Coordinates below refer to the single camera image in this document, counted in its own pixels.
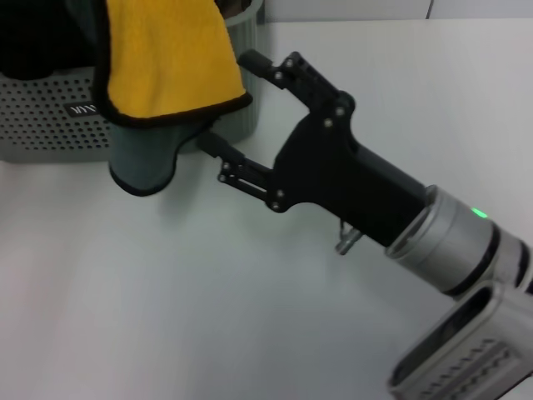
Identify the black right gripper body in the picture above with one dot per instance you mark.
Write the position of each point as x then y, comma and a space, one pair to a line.
325, 166

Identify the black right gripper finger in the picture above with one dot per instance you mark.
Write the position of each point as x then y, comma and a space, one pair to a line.
304, 79
214, 143

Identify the green and yellow towel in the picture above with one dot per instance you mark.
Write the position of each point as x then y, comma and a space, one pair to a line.
166, 62

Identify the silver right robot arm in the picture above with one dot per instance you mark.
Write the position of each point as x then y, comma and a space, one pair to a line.
458, 241

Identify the sage green perforated storage box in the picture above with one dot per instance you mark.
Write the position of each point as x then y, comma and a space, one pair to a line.
50, 133

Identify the black cloth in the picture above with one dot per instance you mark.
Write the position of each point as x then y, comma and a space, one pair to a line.
41, 37

